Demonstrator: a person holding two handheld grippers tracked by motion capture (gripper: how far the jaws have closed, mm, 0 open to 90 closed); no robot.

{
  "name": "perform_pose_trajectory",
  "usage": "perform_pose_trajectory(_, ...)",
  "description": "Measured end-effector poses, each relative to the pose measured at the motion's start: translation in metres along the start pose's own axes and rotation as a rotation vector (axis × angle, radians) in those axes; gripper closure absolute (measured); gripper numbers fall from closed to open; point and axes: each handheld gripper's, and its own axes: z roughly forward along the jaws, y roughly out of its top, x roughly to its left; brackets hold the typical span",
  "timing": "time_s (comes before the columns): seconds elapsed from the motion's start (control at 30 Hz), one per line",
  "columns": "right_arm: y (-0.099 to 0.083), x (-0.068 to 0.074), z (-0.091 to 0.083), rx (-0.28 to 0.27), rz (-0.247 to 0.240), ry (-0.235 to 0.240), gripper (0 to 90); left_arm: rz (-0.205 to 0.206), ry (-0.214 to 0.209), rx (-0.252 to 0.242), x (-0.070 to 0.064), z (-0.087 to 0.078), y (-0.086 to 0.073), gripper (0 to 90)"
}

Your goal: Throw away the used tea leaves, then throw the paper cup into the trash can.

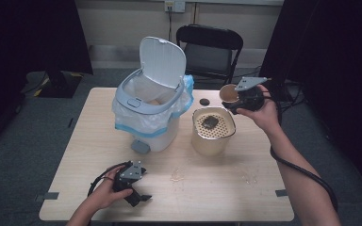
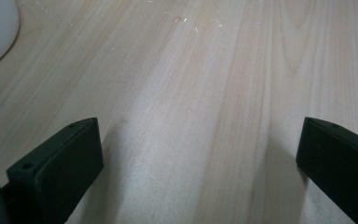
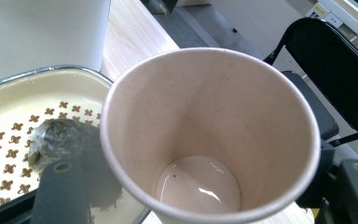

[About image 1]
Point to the white wall outlet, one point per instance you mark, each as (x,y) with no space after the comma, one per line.
(179,6)

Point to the brown paper cup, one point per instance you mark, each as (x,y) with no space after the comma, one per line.
(228,93)

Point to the water spill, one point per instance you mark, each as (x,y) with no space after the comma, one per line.
(176,175)
(248,179)

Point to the black curtain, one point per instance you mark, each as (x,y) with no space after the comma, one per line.
(28,34)
(336,62)

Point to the black folding chair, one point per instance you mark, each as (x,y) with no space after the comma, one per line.
(207,56)

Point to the beige strainer container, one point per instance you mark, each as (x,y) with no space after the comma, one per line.
(212,145)

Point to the grey tape strip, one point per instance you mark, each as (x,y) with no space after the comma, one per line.
(48,196)
(281,193)

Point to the clear blue-edged trash bag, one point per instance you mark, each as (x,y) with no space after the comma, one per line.
(138,123)

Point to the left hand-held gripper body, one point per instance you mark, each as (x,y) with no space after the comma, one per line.
(131,171)

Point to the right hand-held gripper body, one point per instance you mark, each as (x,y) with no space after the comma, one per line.
(251,94)

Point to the person's left hand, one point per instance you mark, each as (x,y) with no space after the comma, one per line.
(106,193)

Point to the white grey-lidded trash can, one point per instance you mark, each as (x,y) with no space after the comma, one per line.
(157,94)

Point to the black tape strip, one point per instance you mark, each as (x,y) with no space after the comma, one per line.
(71,122)

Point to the dark wet tea bag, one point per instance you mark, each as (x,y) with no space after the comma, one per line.
(210,122)

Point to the round black table grommet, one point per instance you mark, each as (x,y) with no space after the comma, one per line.
(204,102)

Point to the person's right hand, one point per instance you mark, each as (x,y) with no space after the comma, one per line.
(264,116)

